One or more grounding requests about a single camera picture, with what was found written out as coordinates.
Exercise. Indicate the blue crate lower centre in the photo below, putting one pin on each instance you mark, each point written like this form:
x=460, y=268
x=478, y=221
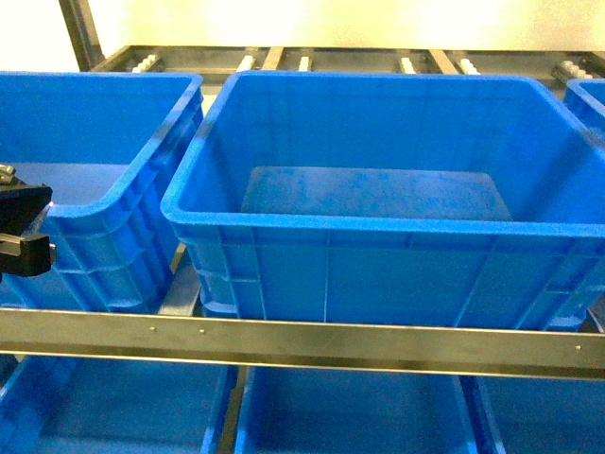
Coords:
x=334, y=411

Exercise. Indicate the blue crate left upper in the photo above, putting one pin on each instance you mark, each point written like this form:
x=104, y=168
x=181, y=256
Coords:
x=108, y=145

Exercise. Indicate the blue crate lower right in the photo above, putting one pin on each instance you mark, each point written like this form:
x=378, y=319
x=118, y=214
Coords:
x=525, y=415

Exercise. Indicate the blue crate right upper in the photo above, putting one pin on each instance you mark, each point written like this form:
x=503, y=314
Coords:
x=585, y=99

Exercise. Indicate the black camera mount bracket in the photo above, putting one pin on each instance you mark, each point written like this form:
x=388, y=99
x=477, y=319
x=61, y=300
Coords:
x=25, y=251

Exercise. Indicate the metal roller rack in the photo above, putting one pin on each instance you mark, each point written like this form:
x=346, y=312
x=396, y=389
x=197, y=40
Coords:
x=181, y=330

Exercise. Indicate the blue crate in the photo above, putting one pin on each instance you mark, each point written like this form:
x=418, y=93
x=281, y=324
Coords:
x=78, y=405
x=585, y=99
x=525, y=415
x=108, y=145
x=389, y=199
x=334, y=411

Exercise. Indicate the blue crate centre upper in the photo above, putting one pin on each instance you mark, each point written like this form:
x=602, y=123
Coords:
x=389, y=199

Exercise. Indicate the blue crate lower left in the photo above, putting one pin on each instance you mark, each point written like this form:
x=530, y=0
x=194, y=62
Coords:
x=78, y=405

